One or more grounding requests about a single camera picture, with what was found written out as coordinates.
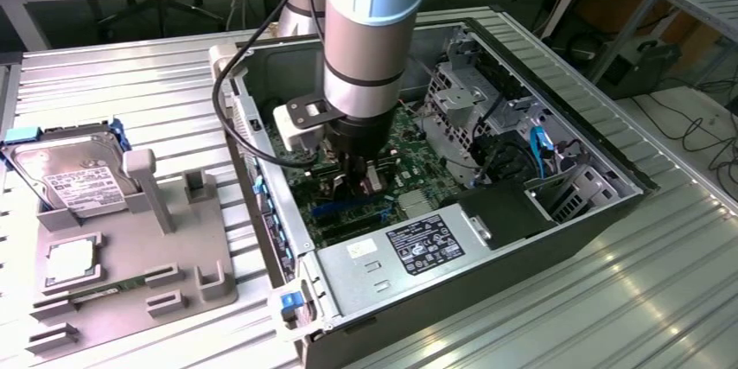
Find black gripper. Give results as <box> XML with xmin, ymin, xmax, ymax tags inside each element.
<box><xmin>327</xmin><ymin>105</ymin><xmax>399</xmax><ymax>162</ymax></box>

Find small graphics card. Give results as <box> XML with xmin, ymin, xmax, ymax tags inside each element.
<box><xmin>329</xmin><ymin>156</ymin><xmax>403</xmax><ymax>205</ymax></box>

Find green motherboard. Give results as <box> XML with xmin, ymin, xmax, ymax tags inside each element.
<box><xmin>263</xmin><ymin>99</ymin><xmax>470</xmax><ymax>250</ymax></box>

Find blue expansion slot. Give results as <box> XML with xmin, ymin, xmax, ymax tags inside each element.
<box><xmin>310</xmin><ymin>200</ymin><xmax>361</xmax><ymax>219</ymax></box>

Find silver chipset heat sink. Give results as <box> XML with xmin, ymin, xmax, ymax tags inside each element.
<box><xmin>402</xmin><ymin>193</ymin><xmax>441</xmax><ymax>218</ymax></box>

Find metal disk bay cage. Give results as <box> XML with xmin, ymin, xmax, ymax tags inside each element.
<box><xmin>423</xmin><ymin>25</ymin><xmax>549</xmax><ymax>171</ymax></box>

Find grey power supply unit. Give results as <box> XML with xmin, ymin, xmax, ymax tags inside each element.
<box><xmin>314</xmin><ymin>203</ymin><xmax>521</xmax><ymax>319</ymax></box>

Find black plastic fan shroud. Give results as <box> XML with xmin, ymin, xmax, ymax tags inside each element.
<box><xmin>458</xmin><ymin>180</ymin><xmax>559</xmax><ymax>251</ymax></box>

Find open black PC case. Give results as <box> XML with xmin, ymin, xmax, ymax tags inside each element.
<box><xmin>208</xmin><ymin>16</ymin><xmax>662</xmax><ymax>369</ymax></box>

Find blue case latch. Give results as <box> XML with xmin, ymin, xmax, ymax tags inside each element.
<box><xmin>278</xmin><ymin>292</ymin><xmax>305</xmax><ymax>315</ymax></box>

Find grey parts rack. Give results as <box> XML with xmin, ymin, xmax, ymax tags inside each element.
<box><xmin>24</xmin><ymin>148</ymin><xmax>242</xmax><ymax>357</ymax></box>

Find black box on floor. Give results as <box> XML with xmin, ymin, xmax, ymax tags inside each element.
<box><xmin>609</xmin><ymin>39</ymin><xmax>684</xmax><ymax>100</ymax></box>

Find green RAM stick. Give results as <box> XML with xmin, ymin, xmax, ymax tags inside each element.
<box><xmin>67</xmin><ymin>277</ymin><xmax>152</xmax><ymax>302</ymax></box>

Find CPU chip silver lid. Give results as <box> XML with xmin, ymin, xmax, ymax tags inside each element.
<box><xmin>46</xmin><ymin>240</ymin><xmax>99</xmax><ymax>289</ymax></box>

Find metal slat side table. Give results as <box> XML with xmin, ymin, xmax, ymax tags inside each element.
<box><xmin>586</xmin><ymin>0</ymin><xmax>738</xmax><ymax>85</ymax></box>

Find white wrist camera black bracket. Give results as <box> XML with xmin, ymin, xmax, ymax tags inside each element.
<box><xmin>271</xmin><ymin>92</ymin><xmax>339</xmax><ymax>152</ymax></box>

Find black camera cable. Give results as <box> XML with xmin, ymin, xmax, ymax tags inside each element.
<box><xmin>211</xmin><ymin>0</ymin><xmax>325</xmax><ymax>168</ymax></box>

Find blue SATA wire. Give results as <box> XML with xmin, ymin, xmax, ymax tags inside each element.
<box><xmin>529</xmin><ymin>125</ymin><xmax>555</xmax><ymax>181</ymax></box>

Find hard disk blue bracket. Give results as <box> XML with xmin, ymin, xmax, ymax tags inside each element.
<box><xmin>0</xmin><ymin>123</ymin><xmax>130</xmax><ymax>219</ymax></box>

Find black floor cables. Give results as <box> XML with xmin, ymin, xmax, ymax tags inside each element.
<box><xmin>657</xmin><ymin>77</ymin><xmax>738</xmax><ymax>197</ymax></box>

